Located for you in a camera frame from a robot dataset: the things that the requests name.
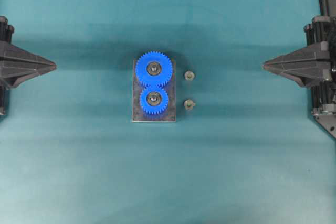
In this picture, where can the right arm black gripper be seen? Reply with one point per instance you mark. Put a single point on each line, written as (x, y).
(312, 66)

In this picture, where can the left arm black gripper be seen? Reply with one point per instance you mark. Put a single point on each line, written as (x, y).
(18, 65)

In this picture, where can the metal washer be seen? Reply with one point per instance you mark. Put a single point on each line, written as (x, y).
(189, 75)
(189, 104)

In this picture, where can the teal table cloth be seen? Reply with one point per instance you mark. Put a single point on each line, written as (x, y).
(248, 152)

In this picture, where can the large blue plastic gear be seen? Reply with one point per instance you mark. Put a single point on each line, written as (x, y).
(154, 69)

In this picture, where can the small blue plastic gear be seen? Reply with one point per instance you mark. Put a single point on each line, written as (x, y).
(153, 100)

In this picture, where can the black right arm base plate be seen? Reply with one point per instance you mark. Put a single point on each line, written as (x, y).
(325, 120)

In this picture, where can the grey metal base plate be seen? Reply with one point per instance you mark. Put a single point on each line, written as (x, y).
(169, 115)

